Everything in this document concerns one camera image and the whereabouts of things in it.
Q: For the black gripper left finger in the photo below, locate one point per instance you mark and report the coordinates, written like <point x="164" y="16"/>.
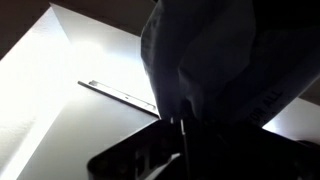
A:
<point x="140" y="156"/>

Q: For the blue grey cloth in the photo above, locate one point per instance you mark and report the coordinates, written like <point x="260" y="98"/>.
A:
<point x="216" y="60"/>

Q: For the thin metal strip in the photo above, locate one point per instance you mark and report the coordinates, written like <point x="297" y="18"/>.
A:
<point x="116" y="95"/>

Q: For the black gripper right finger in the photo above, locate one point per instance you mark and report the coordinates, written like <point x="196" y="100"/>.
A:
<point x="253" y="156"/>

